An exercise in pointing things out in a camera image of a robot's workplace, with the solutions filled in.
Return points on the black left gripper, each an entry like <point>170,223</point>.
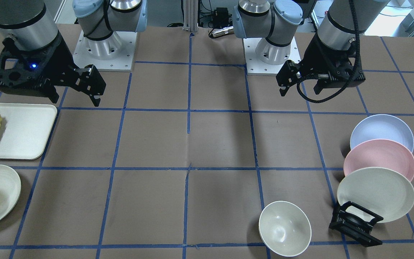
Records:
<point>314,54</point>

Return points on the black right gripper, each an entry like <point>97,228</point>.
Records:
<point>60,57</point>

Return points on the blue plate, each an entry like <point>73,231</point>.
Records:
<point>382,126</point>

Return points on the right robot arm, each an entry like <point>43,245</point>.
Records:
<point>34,28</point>

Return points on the pink plate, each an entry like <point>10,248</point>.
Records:
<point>382,153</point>

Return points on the cream plate in rack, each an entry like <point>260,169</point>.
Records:
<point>383,191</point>

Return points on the black plate rack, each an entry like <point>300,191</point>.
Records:
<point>353,226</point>

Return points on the white rectangular tray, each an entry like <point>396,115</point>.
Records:
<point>25,129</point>

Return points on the white bowl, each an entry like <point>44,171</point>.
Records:
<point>284,228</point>

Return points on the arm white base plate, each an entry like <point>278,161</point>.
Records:
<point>115,54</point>
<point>257,59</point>

